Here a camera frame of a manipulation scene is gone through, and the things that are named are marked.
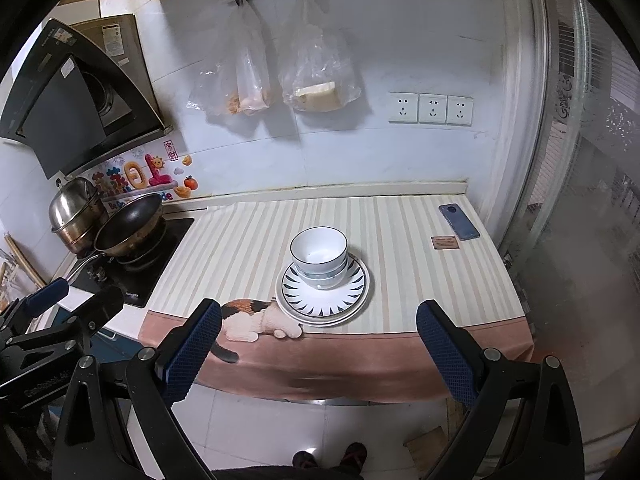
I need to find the colourful lettering wall sticker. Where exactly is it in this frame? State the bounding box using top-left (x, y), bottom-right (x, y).
top-left (92, 152), bottom-right (183, 208)

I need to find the white wall outlet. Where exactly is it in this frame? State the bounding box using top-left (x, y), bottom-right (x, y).
top-left (446, 95), bottom-right (473, 127)
top-left (389, 91), bottom-right (420, 124)
top-left (419, 93), bottom-right (448, 125)

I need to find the white plate blue petal pattern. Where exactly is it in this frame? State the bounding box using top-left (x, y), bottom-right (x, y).
top-left (281, 254), bottom-right (371, 317)

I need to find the black frying pan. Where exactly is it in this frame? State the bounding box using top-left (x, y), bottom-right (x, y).
top-left (65, 193), bottom-right (166, 281)

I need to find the clear plastic bag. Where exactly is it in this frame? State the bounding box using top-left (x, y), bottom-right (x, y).
top-left (234, 5), bottom-right (275, 113)
top-left (277, 0), bottom-right (362, 113)
top-left (187, 7), bottom-right (246, 116)

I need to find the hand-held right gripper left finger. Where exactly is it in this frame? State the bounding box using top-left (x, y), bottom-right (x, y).
top-left (52, 298), bottom-right (223, 480)

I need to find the white bowl blue rim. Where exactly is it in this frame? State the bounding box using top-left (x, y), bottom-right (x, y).
top-left (294, 255), bottom-right (348, 290)
top-left (290, 226), bottom-right (348, 267)

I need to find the cardboard piece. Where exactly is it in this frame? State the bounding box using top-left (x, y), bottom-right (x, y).
top-left (404, 426), bottom-right (451, 471)

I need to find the wooden stick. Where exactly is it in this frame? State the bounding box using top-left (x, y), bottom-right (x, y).
top-left (4, 234), bottom-right (46, 288)

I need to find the blue smartphone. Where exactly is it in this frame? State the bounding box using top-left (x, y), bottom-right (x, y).
top-left (438, 203), bottom-right (482, 242)

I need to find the stainless steel steamer pot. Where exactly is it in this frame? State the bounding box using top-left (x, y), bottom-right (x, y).
top-left (48, 176), bottom-right (108, 256)

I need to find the black cooktop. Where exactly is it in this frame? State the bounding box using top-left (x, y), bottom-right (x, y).
top-left (70, 216), bottom-right (196, 309)

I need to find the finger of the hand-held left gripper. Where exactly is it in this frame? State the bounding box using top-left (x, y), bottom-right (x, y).
top-left (0, 277), bottom-right (70, 333)
top-left (69, 286), bottom-right (125, 355)

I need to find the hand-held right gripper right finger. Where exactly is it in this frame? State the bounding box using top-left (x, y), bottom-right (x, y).
top-left (416, 299), bottom-right (586, 480)

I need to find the striped tablecloth with cat print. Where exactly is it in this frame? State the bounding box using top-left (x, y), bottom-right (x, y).
top-left (137, 192), bottom-right (535, 403)

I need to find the glass sliding door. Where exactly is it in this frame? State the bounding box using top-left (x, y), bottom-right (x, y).
top-left (500, 0), bottom-right (640, 461)

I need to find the black range hood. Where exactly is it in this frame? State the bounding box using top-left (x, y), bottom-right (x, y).
top-left (0, 12), bottom-right (166, 181)

